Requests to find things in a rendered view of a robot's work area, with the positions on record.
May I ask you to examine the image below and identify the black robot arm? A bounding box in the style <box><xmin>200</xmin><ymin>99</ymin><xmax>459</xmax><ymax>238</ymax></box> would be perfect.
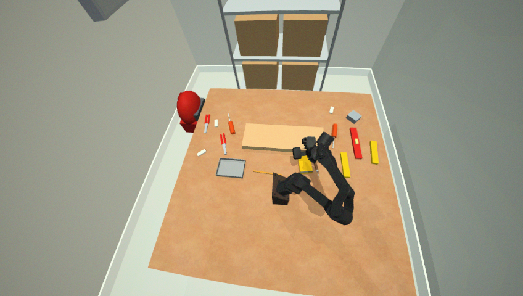
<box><xmin>276</xmin><ymin>131</ymin><xmax>355</xmax><ymax>225</ymax></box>

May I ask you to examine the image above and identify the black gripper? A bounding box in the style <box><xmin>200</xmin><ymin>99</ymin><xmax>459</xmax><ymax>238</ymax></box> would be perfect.
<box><xmin>292</xmin><ymin>147</ymin><xmax>312</xmax><ymax>160</ymax></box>

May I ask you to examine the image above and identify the red flat bar with yellow patch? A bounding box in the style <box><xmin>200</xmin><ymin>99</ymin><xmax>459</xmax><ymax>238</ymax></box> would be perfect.
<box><xmin>350</xmin><ymin>128</ymin><xmax>362</xmax><ymax>160</ymax></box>

